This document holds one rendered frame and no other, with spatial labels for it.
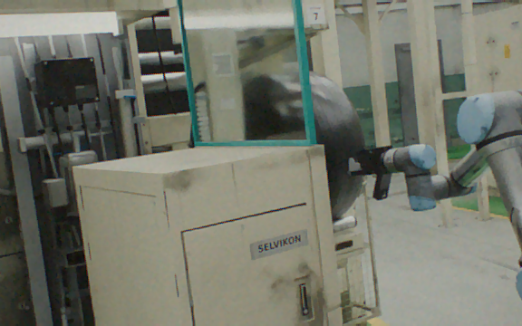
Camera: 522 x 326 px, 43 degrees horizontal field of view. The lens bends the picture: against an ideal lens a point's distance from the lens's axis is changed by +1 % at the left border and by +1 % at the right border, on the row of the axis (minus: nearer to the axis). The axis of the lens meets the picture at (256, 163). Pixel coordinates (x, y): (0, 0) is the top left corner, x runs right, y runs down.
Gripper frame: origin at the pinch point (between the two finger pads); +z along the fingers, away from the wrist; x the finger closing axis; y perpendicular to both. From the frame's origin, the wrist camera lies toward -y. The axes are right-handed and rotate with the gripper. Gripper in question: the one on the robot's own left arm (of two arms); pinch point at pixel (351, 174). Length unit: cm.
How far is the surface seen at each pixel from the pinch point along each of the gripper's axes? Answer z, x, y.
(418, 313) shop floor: 123, -134, -96
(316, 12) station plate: 39, -31, 66
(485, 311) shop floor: 96, -161, -99
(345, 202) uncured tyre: 8.3, -2.3, -9.6
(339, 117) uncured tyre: 0.2, 0.2, 19.4
